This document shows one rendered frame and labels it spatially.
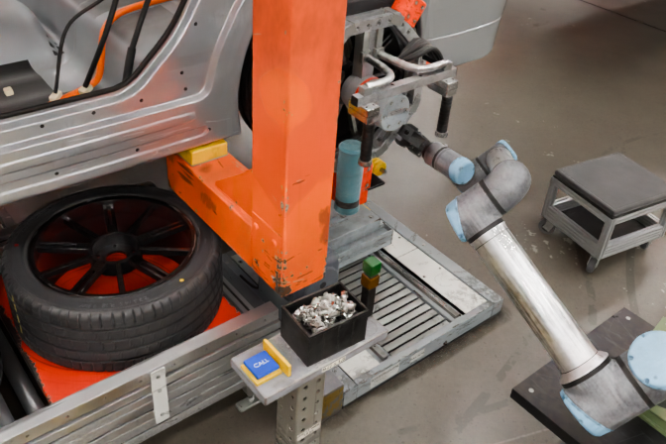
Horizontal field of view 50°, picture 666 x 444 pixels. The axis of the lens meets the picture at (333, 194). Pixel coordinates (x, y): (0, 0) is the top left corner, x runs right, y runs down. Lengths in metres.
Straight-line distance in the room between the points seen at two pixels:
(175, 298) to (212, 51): 0.74
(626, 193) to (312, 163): 1.68
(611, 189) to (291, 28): 1.90
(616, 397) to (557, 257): 1.33
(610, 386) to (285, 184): 0.99
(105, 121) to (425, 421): 1.39
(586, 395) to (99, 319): 1.32
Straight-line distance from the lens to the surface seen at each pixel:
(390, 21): 2.39
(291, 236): 1.96
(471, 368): 2.70
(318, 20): 1.68
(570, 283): 3.18
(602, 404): 2.06
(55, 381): 2.29
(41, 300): 2.19
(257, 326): 2.23
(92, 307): 2.13
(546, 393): 2.29
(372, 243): 2.91
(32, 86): 2.65
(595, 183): 3.21
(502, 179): 2.05
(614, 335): 2.55
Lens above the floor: 1.94
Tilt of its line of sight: 35 degrees down
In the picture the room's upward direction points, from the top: 5 degrees clockwise
